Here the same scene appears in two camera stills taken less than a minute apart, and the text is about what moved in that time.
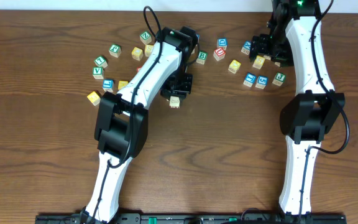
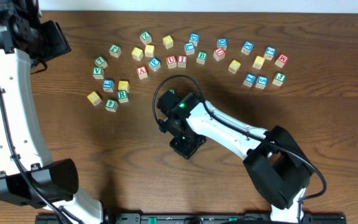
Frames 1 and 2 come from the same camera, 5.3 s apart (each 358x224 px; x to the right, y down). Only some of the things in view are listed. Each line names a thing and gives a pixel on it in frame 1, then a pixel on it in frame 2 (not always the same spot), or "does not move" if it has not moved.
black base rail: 309,218 does not move
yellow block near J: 137,53 does not move
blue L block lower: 108,85 does not move
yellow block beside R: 122,84 does not move
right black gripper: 257,46 -> 165,101
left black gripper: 176,92 -> 58,40
